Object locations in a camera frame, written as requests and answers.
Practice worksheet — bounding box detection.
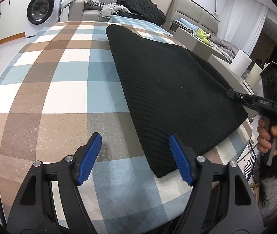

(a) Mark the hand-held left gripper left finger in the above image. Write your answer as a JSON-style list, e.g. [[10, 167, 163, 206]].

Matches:
[[6, 132, 103, 234]]

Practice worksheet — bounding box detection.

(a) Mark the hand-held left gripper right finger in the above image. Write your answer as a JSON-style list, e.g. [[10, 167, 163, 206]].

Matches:
[[169, 134, 265, 234]]

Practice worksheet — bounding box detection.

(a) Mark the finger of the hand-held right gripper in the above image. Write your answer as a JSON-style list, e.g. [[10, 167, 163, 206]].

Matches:
[[226, 89, 254, 106]]

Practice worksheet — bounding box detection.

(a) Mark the black knit sweater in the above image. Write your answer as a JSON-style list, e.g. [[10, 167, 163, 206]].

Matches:
[[106, 24, 248, 179]]

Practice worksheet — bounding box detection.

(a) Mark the person's right forearm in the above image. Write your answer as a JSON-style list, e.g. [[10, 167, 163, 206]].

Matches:
[[258, 149, 277, 225]]

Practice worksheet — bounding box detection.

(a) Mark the pale crumpled clothes pile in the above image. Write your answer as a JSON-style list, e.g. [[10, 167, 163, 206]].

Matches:
[[101, 4, 127, 19]]

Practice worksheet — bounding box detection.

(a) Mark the person's right hand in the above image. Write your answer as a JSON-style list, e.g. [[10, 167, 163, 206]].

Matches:
[[257, 117, 277, 157]]

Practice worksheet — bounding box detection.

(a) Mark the cream cylinder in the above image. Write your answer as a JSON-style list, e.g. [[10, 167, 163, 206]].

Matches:
[[247, 63, 263, 94]]

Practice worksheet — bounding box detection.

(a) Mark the paper towel roll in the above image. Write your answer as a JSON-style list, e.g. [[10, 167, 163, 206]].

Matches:
[[229, 50, 252, 76]]

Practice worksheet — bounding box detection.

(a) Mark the beige low cabinet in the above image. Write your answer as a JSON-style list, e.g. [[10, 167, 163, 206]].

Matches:
[[175, 27, 217, 54], [208, 54, 254, 96]]

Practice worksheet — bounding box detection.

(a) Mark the grey duvet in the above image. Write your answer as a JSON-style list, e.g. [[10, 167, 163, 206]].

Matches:
[[209, 33, 240, 59]]

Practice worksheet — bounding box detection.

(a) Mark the brown wooden wardrobe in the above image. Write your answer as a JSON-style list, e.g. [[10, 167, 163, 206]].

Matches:
[[250, 26, 277, 65]]

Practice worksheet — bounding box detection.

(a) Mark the black white patterned cloth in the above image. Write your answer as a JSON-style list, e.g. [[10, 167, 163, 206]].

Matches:
[[243, 161, 256, 180]]

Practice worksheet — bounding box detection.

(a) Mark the green toy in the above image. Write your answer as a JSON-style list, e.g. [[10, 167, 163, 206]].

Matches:
[[195, 28, 212, 45]]

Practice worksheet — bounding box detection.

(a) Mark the white curtain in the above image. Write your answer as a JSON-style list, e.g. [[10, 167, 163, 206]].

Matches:
[[223, 0, 269, 54]]

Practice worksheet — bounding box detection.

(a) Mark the checked brown blue tablecloth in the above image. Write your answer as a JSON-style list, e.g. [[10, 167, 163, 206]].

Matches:
[[0, 21, 254, 234]]

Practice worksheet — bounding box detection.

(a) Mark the light blue pillow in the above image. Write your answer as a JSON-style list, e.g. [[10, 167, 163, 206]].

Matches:
[[180, 18, 200, 30]]

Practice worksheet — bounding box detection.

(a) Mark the bed with beige headboard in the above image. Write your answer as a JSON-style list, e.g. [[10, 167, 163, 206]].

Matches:
[[170, 0, 241, 59]]

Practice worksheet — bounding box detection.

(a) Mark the black puffy jacket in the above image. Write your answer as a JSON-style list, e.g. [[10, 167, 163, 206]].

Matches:
[[116, 0, 167, 26]]

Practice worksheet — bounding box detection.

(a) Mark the white washing machine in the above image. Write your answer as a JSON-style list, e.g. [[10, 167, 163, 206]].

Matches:
[[25, 0, 66, 38]]

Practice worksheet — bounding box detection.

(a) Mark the grey sofa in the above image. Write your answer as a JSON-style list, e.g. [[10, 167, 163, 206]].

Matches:
[[68, 0, 175, 30]]

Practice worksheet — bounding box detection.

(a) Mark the houndstooth pillow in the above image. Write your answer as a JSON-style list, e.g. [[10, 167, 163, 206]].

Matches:
[[86, 1, 109, 8]]

